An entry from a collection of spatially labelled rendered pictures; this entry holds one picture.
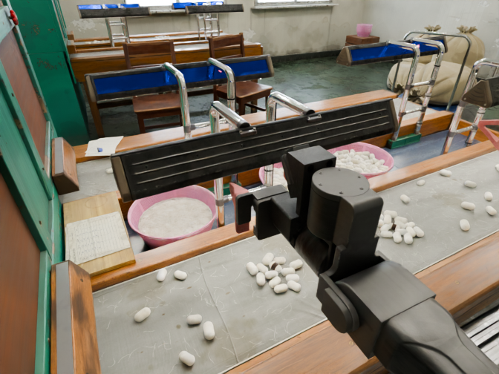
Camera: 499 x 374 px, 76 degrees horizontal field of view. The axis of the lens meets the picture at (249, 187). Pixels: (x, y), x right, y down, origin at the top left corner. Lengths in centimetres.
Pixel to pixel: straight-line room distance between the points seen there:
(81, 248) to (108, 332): 24
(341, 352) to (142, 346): 38
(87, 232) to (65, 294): 29
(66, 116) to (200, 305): 278
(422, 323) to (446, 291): 54
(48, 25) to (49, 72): 36
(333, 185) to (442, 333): 15
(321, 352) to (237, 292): 22
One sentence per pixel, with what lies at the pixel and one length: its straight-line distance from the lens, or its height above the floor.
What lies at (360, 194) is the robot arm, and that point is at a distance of 32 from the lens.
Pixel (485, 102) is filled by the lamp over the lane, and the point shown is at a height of 106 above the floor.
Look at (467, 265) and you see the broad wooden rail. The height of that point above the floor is 76.
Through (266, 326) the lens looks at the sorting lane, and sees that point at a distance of 72.
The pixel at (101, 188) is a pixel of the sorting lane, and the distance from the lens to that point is 120.
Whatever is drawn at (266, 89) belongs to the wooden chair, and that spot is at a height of 46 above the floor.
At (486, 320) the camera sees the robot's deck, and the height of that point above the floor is 67.
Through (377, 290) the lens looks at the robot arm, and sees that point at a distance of 33.
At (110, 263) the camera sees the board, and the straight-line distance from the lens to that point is 84.
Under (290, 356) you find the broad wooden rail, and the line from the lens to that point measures 66.
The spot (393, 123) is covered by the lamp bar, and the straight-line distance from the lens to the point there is 82.
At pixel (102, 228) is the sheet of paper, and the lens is 95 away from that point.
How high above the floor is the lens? 134
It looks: 33 degrees down
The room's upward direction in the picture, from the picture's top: straight up
